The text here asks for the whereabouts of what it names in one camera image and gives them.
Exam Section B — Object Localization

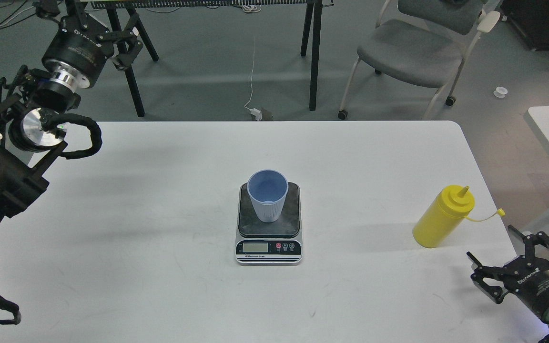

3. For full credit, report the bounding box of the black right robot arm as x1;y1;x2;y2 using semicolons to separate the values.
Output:
467;224;549;343

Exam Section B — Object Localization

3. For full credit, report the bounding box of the digital kitchen scale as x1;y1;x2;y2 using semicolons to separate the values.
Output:
234;182;304;265

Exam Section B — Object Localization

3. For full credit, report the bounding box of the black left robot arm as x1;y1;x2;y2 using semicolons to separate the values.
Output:
0;0;159;223

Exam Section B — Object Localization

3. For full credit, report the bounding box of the small white spool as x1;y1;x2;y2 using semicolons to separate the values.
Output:
493;86;509;99

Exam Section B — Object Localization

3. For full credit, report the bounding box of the blue ribbed plastic cup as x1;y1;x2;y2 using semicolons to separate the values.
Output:
246;170;288;223

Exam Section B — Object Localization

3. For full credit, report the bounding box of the grey office chair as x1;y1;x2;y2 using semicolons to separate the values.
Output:
338;0;501;120

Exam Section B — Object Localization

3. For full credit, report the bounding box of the black cabinet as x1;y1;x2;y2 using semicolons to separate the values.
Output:
500;0;549;51

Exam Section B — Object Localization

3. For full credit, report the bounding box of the black-legged trestle table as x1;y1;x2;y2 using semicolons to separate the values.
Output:
89;0;325;117

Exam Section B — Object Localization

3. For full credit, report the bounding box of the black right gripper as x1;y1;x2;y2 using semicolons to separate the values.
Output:
466;224;549;324

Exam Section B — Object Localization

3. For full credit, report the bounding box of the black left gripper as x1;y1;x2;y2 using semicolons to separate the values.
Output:
34;0;143;88

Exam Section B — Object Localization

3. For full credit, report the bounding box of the yellow squeeze bottle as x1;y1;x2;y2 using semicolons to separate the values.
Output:
412;185;506;248

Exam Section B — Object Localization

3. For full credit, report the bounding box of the white charger cable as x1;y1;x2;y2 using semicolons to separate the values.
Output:
244;38;274;121

